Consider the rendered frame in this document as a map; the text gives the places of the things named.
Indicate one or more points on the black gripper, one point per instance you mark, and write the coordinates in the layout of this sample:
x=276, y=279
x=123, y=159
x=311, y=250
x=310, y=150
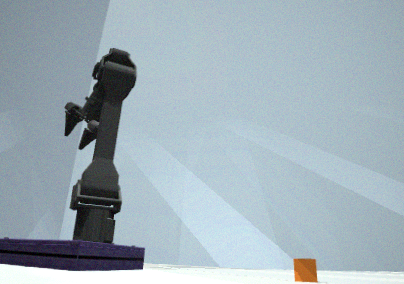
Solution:
x=89, y=113

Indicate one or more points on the orange block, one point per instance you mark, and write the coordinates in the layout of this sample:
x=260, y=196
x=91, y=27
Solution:
x=305, y=270

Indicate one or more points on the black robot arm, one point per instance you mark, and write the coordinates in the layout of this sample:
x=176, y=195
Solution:
x=116, y=76

